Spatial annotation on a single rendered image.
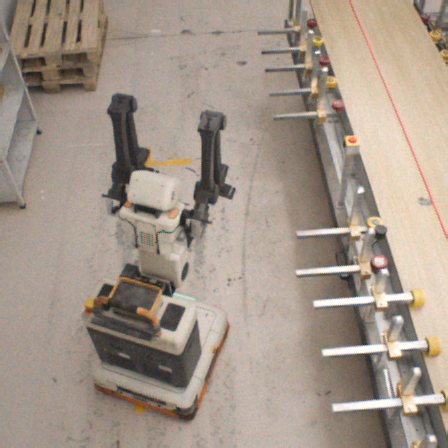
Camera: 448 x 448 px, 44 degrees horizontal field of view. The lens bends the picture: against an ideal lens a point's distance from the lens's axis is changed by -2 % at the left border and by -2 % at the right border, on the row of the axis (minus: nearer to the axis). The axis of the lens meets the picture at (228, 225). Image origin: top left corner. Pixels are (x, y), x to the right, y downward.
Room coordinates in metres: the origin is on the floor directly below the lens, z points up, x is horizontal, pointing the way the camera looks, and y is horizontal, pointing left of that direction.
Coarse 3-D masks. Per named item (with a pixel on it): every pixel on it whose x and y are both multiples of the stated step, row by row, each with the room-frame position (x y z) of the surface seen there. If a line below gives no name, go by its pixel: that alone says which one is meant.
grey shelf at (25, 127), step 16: (0, 16) 3.77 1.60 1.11; (0, 32) 3.78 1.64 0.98; (0, 64) 3.49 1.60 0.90; (16, 64) 3.76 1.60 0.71; (0, 80) 3.77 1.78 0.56; (16, 80) 3.78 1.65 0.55; (16, 96) 3.61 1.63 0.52; (0, 112) 3.42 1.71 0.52; (16, 112) 3.43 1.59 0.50; (0, 128) 3.23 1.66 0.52; (16, 128) 3.68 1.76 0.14; (32, 128) 3.67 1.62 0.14; (0, 144) 3.05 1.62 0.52; (16, 144) 3.48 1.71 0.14; (32, 144) 3.49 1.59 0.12; (0, 160) 2.89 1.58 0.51; (16, 160) 3.29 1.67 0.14; (0, 176) 2.89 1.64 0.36; (16, 176) 3.11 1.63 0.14; (0, 192) 2.89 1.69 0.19; (16, 192) 2.89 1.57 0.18
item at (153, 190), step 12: (132, 180) 1.80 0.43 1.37; (144, 180) 1.79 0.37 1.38; (156, 180) 1.78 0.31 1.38; (168, 180) 1.77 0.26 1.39; (180, 180) 1.85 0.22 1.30; (132, 192) 1.76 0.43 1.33; (144, 192) 1.75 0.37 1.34; (156, 192) 1.74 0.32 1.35; (168, 192) 1.73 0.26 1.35; (144, 204) 1.72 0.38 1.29; (156, 204) 1.70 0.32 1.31; (168, 204) 1.70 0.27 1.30
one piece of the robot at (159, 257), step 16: (128, 208) 1.75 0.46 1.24; (176, 208) 1.74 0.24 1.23; (128, 224) 1.70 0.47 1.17; (144, 224) 1.68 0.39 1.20; (160, 224) 1.65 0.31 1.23; (176, 224) 1.67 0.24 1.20; (144, 240) 1.67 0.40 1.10; (160, 240) 1.64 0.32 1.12; (144, 256) 1.74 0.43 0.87; (160, 256) 1.69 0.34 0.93; (176, 256) 1.71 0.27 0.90; (144, 272) 1.73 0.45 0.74; (160, 272) 1.71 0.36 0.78; (176, 272) 1.68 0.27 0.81
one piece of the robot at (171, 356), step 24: (96, 288) 1.59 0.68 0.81; (144, 312) 1.33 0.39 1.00; (168, 312) 1.44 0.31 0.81; (192, 312) 1.44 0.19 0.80; (96, 336) 1.42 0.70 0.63; (120, 336) 1.37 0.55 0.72; (168, 336) 1.31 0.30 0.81; (192, 336) 1.39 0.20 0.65; (120, 360) 1.39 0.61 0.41; (144, 360) 1.33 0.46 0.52; (168, 360) 1.28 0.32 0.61; (192, 360) 1.35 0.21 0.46
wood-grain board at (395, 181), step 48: (336, 0) 4.20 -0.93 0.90; (384, 0) 4.18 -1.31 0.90; (336, 48) 3.52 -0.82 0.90; (384, 48) 3.50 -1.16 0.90; (432, 48) 3.49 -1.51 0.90; (384, 96) 2.95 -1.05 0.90; (432, 96) 2.94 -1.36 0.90; (384, 144) 2.49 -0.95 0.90; (432, 144) 2.48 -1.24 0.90; (384, 192) 2.10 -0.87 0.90; (432, 192) 2.09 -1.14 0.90; (432, 240) 1.76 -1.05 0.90; (432, 288) 1.46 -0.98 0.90; (432, 384) 0.98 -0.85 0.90
